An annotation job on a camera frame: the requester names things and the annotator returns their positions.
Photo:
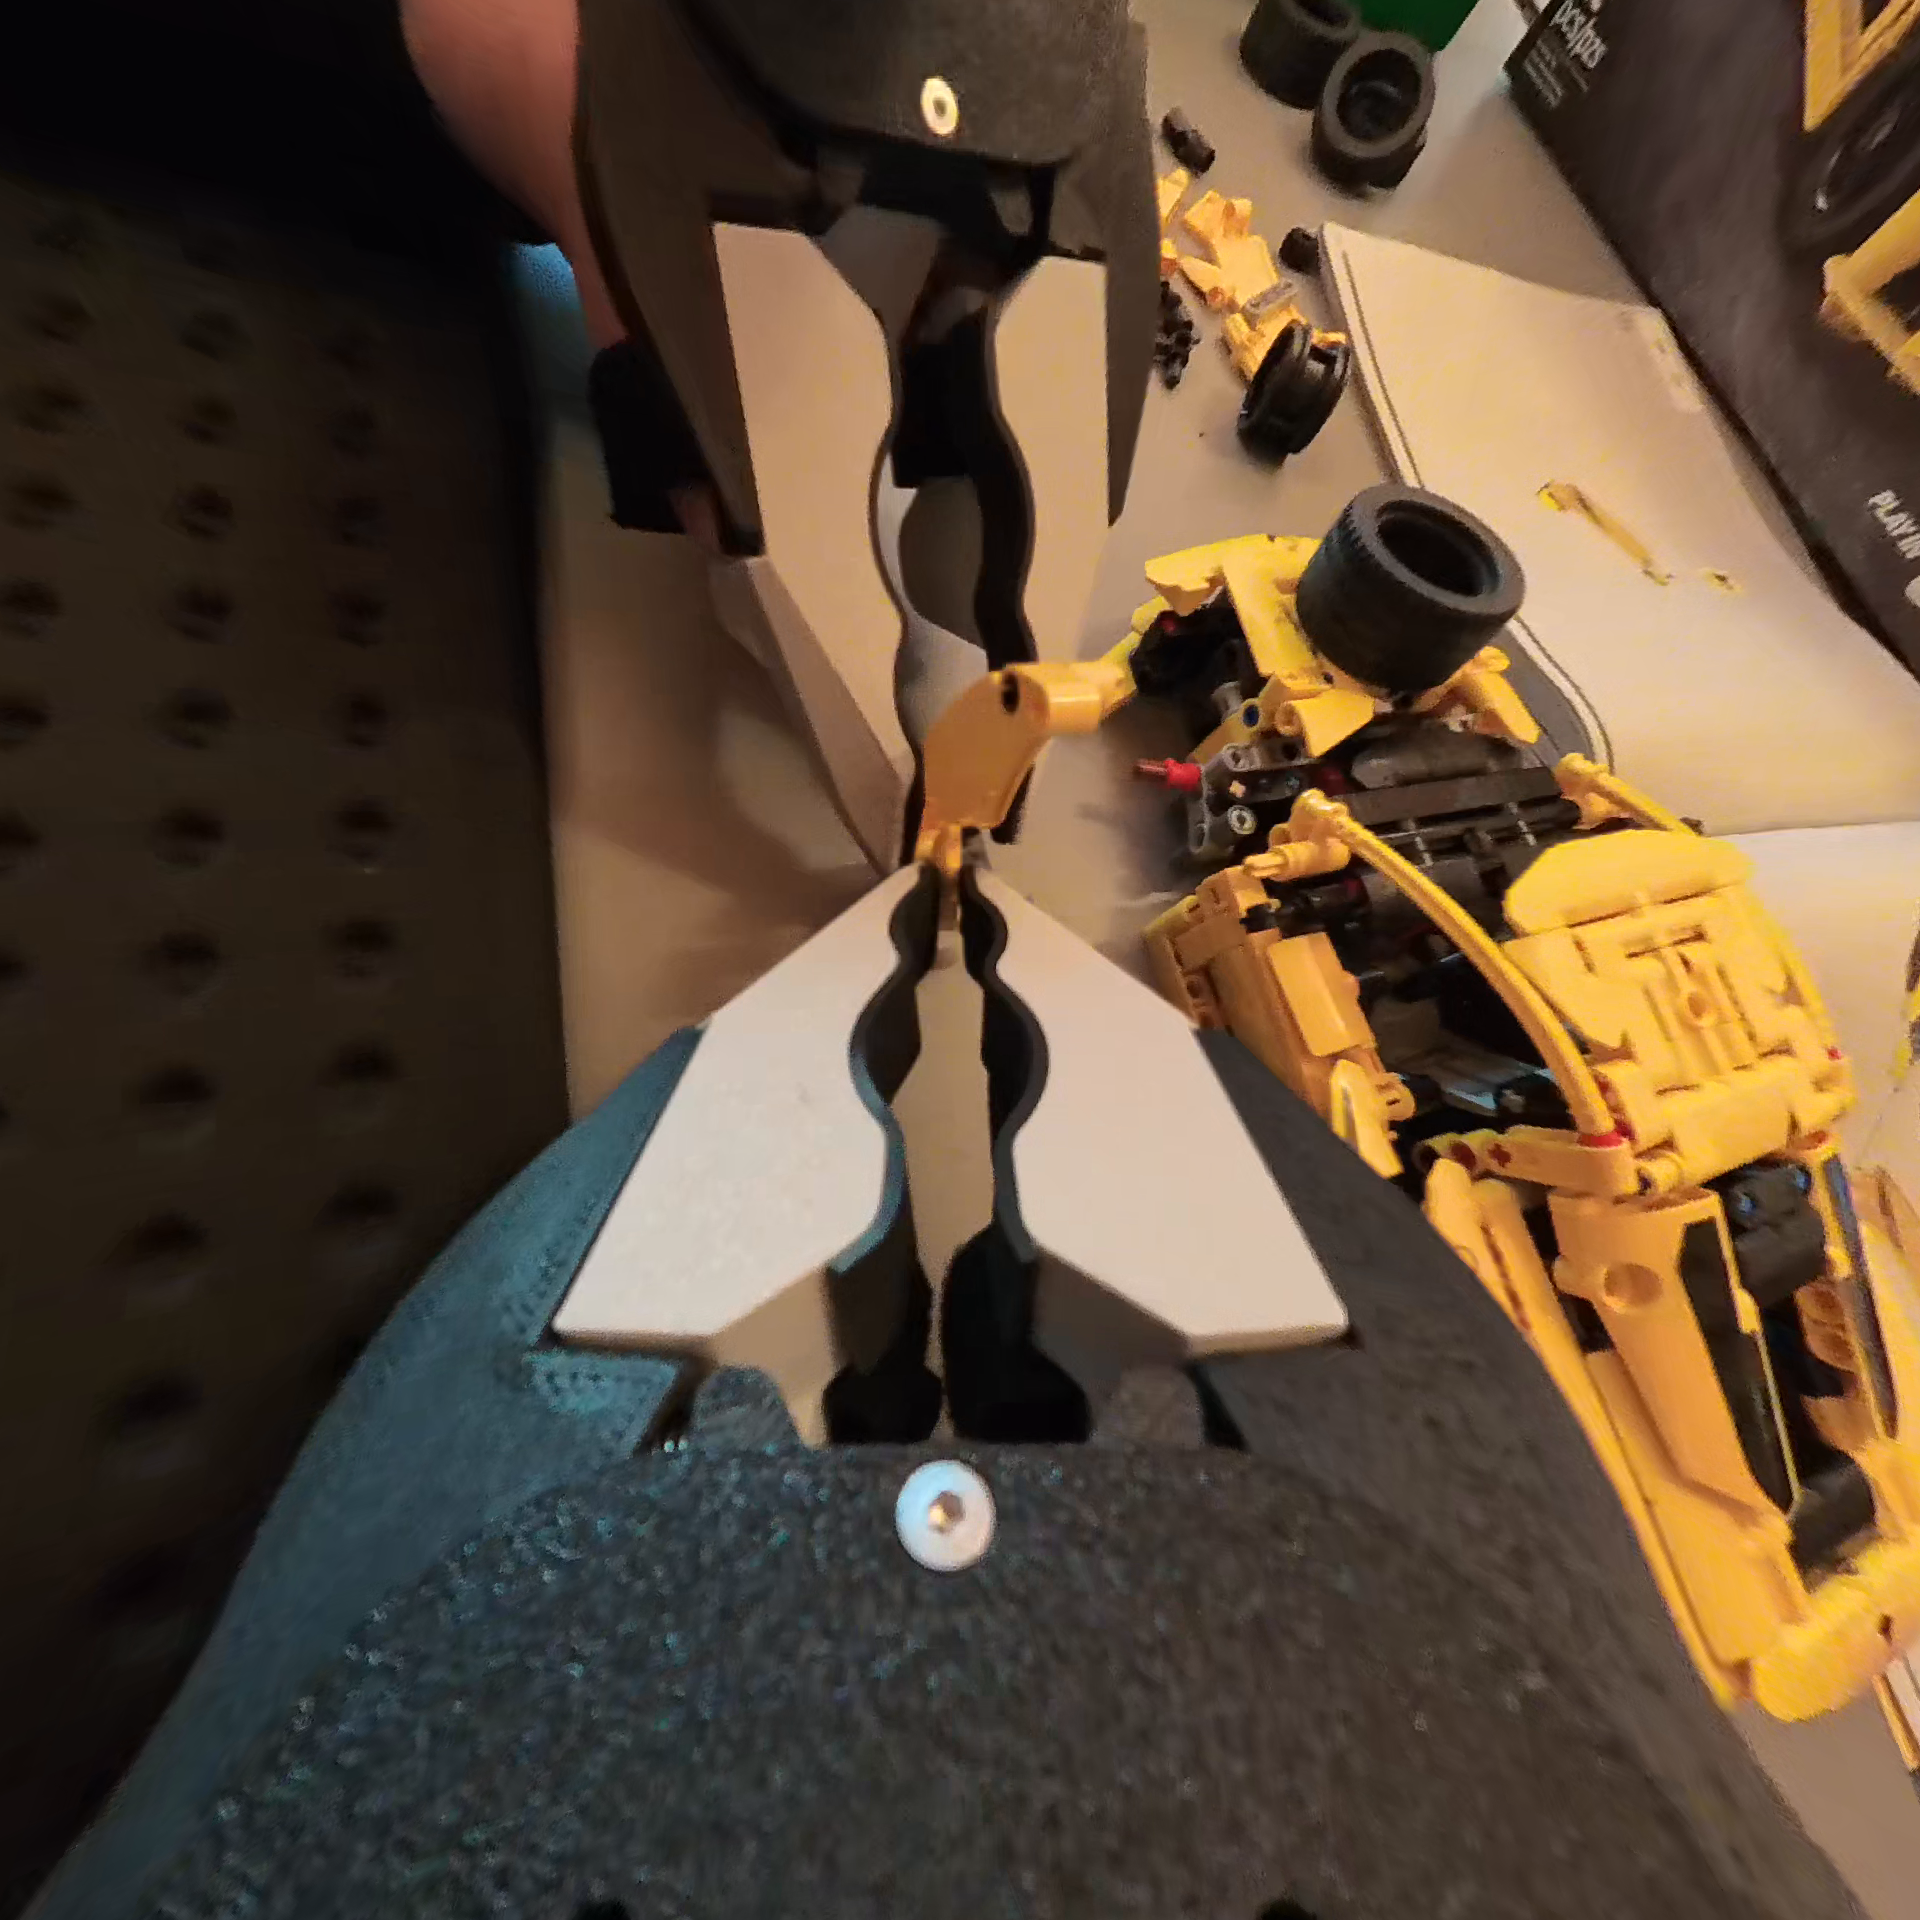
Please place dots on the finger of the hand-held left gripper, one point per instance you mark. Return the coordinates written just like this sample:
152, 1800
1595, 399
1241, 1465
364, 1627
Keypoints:
797, 419
1075, 419

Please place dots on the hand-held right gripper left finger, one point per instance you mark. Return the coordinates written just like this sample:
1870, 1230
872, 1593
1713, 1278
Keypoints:
752, 1183

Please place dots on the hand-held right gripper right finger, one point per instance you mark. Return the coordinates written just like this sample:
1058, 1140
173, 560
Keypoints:
1167, 1183

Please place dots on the yellow toy brick panel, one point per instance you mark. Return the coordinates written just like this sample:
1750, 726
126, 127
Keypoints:
974, 744

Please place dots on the yellow toy brick car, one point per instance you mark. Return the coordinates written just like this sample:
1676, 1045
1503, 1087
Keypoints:
1650, 974

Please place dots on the grey desk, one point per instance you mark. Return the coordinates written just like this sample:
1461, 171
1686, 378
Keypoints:
676, 841

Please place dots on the person's left hand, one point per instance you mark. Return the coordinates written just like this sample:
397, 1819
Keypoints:
494, 106

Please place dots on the small black toy wheel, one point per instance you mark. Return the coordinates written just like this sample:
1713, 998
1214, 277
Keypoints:
1287, 392

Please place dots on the pile of yellow black bricks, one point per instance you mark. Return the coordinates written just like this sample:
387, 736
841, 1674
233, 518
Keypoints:
1222, 252

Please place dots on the black toy tyre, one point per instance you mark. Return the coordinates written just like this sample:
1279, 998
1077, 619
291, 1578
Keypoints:
1407, 587
1371, 115
1296, 48

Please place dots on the open instruction booklet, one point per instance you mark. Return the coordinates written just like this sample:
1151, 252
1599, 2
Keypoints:
1576, 447

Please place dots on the green plastic bin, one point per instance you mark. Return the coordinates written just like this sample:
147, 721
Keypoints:
1418, 18

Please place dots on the toy car set box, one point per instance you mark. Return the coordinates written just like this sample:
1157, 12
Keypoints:
1728, 227

